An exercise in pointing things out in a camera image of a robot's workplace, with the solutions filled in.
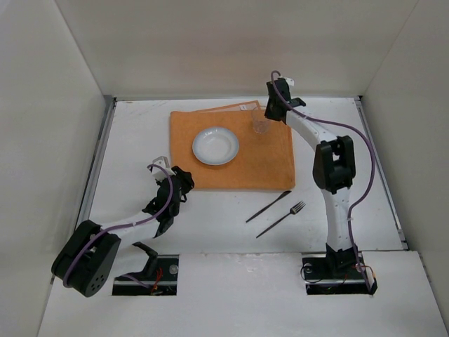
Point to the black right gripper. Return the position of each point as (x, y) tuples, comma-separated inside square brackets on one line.
[(275, 106)]

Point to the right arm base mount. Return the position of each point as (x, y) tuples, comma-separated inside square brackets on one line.
[(319, 278)]

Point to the right aluminium table rail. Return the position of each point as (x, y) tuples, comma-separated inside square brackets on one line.
[(359, 105)]

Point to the orange cloth placemat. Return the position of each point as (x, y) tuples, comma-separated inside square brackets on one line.
[(263, 162)]

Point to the aluminium table rail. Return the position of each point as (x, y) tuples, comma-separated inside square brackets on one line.
[(359, 105), (96, 163)]

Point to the black fork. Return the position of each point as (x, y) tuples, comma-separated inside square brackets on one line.
[(293, 211)]

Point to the clear plastic cup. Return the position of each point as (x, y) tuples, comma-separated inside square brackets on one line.
[(261, 124)]

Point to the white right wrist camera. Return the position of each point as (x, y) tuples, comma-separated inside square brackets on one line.
[(289, 81)]

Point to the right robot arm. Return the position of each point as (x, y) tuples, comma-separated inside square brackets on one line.
[(333, 168)]

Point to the left aluminium table rail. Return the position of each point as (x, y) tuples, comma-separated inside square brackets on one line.
[(96, 163)]

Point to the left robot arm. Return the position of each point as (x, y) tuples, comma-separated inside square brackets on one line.
[(93, 252)]

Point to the black knife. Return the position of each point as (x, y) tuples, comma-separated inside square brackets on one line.
[(262, 210)]

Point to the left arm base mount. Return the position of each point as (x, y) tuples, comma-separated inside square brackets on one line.
[(161, 282)]

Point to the white paper plate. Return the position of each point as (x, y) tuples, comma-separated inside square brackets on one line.
[(215, 146)]

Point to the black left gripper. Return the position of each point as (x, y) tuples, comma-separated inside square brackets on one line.
[(183, 179)]

